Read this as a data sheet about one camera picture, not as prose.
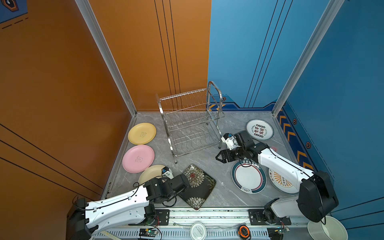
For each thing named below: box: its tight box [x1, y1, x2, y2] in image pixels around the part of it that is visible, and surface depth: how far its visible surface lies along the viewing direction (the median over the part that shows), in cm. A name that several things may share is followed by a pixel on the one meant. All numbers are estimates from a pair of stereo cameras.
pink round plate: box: [122, 144, 155, 174], surface depth 96 cm
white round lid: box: [190, 222, 207, 240], surface depth 66 cm
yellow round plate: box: [128, 122, 157, 145], surface depth 108 cm
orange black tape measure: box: [238, 225, 252, 240], surface depth 68 cm
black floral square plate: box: [178, 163, 216, 210], surface depth 84 cm
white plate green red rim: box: [231, 159, 267, 194], surface depth 86 cm
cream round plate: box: [138, 164, 166, 186], surface depth 89 cm
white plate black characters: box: [246, 119, 274, 141], surface depth 111 cm
